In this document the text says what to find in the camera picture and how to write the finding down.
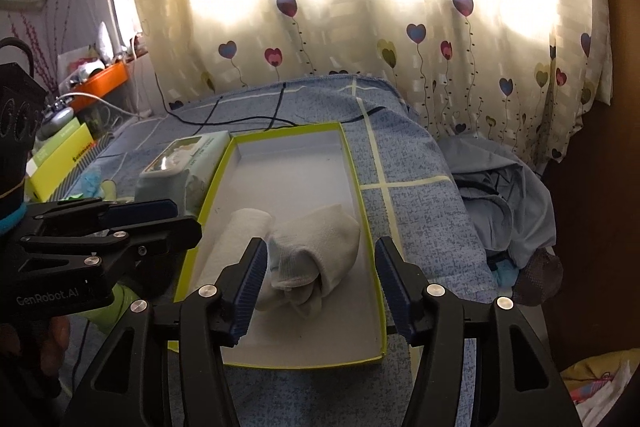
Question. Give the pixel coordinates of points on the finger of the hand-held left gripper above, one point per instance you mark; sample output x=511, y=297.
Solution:
x=150, y=208
x=165, y=234

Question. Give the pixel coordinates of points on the wet wipes pack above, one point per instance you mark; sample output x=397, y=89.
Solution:
x=185, y=167

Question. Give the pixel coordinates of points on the yellow cardboard box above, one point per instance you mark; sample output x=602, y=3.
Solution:
x=55, y=172

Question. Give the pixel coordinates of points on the orange tray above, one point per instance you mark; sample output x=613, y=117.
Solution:
x=107, y=79

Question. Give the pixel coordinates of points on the white textured object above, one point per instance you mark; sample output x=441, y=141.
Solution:
x=105, y=42

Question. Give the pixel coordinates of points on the blue patterned bed sheet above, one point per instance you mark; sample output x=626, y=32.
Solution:
x=410, y=217

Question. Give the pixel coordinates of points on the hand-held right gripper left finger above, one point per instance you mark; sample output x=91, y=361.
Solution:
x=250, y=292

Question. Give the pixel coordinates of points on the white sock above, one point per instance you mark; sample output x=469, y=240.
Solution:
x=310, y=242

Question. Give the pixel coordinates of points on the colourful printed cloth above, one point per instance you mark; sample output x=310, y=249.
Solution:
x=600, y=387

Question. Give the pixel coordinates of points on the pink flower branches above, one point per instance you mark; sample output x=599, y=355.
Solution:
x=31, y=38

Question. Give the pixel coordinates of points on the beige wall pipe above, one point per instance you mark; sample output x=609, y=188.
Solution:
x=20, y=7

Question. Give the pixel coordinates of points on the white rolled towel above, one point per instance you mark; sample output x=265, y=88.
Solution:
x=235, y=232

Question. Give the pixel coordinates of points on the heart print curtain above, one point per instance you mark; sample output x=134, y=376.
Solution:
x=350, y=32

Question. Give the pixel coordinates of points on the dark mesh bag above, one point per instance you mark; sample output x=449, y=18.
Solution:
x=542, y=277

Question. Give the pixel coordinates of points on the light blue clothing pile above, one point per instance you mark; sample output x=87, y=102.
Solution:
x=510, y=202

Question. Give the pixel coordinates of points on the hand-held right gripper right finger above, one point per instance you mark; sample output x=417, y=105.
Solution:
x=395, y=292

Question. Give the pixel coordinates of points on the light green flat box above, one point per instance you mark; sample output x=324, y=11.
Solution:
x=57, y=141

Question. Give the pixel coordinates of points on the person's left hand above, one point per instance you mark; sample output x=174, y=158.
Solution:
x=47, y=347

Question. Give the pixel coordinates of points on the grey oval case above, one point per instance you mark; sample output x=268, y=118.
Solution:
x=57, y=119

